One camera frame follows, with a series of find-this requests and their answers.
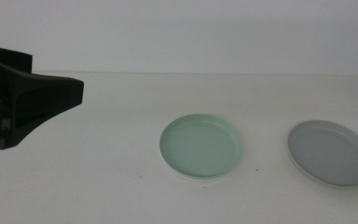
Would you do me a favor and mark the pale green shallow bowl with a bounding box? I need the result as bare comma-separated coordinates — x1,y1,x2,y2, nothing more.
159,113,244,179

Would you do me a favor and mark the grey shallow bowl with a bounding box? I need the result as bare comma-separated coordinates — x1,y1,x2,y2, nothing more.
287,119,358,188

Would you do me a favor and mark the white shallow bowl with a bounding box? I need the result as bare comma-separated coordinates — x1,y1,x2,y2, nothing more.
163,161,236,181

